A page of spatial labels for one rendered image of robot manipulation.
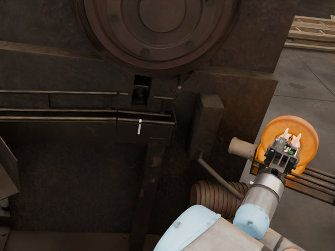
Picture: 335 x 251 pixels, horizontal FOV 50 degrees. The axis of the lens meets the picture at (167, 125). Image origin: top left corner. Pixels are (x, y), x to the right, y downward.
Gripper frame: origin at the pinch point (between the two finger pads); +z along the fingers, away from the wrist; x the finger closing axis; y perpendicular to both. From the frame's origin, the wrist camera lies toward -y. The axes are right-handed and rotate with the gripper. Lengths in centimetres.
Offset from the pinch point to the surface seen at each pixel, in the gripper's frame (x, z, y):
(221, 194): 12.8, -8.7, -30.9
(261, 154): 6.2, 3.6, -16.9
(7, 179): 65, -50, -11
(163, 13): 40.1, -7.1, 29.0
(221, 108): 23.9, 5.8, -6.8
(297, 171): -6.2, 3.6, -16.8
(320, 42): 17, 339, -169
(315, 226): -30, 44, -99
